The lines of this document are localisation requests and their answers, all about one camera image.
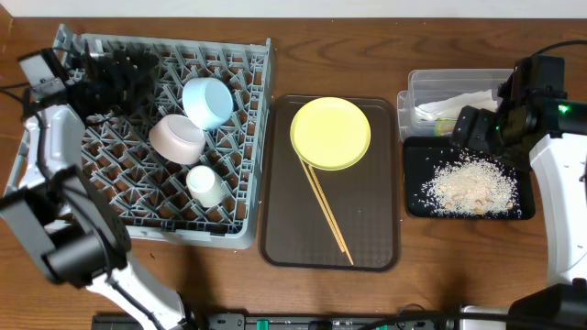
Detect white napkin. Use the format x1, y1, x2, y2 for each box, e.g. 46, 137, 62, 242
415, 90, 499, 121

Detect yellow green wrapper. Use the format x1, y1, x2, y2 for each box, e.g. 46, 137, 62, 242
434, 118, 456, 137

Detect white bowl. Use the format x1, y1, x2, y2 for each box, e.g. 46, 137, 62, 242
149, 114, 205, 165

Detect light blue bowl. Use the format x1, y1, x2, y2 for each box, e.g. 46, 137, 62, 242
182, 77, 234, 130

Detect small white cup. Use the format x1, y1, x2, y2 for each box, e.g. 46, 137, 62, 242
186, 165, 227, 208

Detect yellow round plate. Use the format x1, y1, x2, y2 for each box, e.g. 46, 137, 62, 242
290, 97, 371, 171

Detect wooden chopstick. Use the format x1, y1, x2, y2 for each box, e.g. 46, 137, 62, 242
299, 158, 346, 253
308, 165, 354, 265

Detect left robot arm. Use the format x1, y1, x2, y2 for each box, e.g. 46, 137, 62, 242
1, 48, 197, 329

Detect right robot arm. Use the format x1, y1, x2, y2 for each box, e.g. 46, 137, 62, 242
450, 55, 586, 329

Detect clear plastic waste bin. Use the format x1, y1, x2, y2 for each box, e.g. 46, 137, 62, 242
397, 69, 513, 140

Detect black waste tray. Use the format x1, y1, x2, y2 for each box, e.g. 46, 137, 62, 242
404, 137, 536, 220

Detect grey plastic dishwasher rack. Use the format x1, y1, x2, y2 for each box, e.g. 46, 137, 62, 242
0, 24, 276, 250

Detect spilled rice pile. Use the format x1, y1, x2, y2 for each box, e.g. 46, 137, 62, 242
418, 152, 519, 217

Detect brown plastic serving tray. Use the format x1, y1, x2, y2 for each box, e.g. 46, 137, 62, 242
260, 95, 401, 272

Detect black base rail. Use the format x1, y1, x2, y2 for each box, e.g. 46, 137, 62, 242
90, 304, 587, 330

